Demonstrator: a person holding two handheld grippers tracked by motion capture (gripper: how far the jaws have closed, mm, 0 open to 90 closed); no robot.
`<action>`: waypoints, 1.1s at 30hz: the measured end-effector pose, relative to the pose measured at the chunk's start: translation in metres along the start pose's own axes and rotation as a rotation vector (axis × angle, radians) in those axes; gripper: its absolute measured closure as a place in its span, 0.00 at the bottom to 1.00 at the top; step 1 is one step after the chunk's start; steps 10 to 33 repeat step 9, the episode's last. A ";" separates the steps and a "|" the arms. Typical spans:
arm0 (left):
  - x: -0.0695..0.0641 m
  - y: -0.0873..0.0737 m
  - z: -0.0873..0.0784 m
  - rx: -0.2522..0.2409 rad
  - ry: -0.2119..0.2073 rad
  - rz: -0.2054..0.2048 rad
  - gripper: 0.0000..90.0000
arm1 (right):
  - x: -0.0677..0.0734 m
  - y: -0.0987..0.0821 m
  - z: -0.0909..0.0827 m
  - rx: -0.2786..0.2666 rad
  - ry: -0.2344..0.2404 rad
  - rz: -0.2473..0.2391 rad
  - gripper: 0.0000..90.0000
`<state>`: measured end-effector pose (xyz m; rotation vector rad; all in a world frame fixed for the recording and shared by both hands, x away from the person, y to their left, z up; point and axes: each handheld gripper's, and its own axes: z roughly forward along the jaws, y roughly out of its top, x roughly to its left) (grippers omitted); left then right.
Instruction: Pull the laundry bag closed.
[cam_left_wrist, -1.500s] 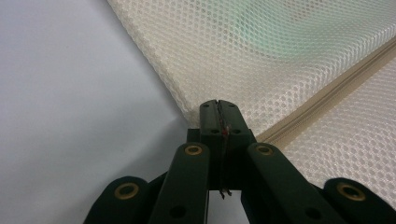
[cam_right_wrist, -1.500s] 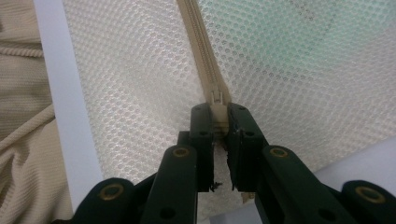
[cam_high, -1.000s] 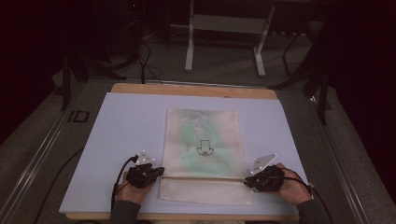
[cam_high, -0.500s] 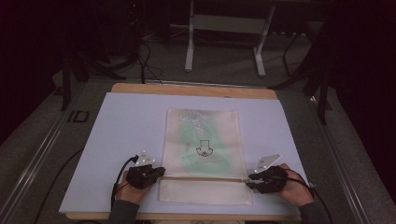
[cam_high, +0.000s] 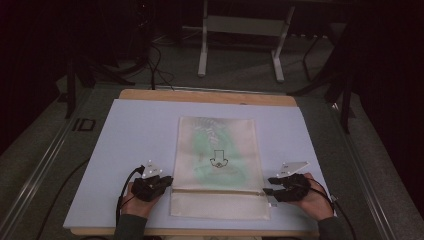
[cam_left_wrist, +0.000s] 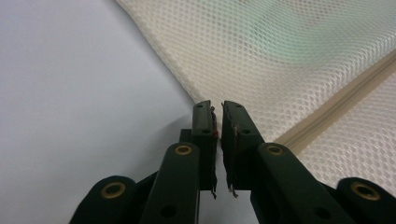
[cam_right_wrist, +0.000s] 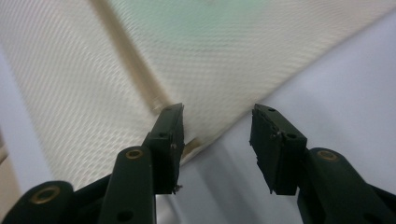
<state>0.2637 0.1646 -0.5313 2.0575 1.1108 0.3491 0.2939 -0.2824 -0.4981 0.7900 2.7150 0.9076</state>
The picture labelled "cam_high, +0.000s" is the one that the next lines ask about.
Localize light blue table mat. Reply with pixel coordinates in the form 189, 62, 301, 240
63, 98, 331, 233

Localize person's right hand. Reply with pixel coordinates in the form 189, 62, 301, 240
289, 172, 335, 222

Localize white metal stand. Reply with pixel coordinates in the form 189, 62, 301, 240
197, 0, 297, 84

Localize aluminium floor rail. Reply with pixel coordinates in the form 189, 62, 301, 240
0, 87, 96, 240
328, 101, 399, 240

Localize thin black floor cable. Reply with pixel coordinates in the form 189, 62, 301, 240
34, 159, 92, 240

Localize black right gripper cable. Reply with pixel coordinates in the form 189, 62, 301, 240
306, 177, 358, 240

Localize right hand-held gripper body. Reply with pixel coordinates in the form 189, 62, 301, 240
275, 161, 313, 203

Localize green cloth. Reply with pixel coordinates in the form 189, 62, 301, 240
190, 117, 250, 188

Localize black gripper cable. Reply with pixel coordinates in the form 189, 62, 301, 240
114, 165, 146, 233
306, 177, 358, 240

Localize black floor cables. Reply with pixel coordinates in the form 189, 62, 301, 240
145, 41, 176, 92

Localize white mesh zipper pouch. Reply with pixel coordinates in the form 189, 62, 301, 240
169, 115, 278, 221

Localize person's left hand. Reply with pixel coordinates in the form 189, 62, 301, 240
120, 181, 162, 220

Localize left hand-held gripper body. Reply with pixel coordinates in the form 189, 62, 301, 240
130, 159, 168, 203

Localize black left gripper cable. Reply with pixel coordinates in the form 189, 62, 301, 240
114, 165, 146, 233

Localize black tripod stand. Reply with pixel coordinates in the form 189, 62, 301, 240
288, 19, 356, 135
64, 49, 136, 120

